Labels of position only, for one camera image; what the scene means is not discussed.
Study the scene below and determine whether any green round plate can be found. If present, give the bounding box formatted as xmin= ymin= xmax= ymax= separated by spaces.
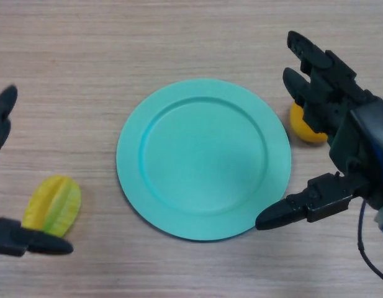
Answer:
xmin=115 ymin=79 xmax=292 ymax=242

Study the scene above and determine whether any yellow green starfruit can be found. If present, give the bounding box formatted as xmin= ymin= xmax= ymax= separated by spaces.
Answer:
xmin=22 ymin=175 xmax=83 ymax=240

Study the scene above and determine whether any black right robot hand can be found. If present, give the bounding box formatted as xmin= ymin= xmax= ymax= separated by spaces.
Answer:
xmin=255 ymin=30 xmax=383 ymax=231

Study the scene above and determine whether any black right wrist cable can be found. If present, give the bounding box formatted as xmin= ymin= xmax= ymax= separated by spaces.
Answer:
xmin=357 ymin=200 xmax=383 ymax=288

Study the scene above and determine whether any orange yellow pear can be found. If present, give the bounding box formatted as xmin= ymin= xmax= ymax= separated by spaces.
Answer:
xmin=289 ymin=101 xmax=329 ymax=145

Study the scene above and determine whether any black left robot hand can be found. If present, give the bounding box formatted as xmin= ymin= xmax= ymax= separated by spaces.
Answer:
xmin=0 ymin=85 xmax=74 ymax=258

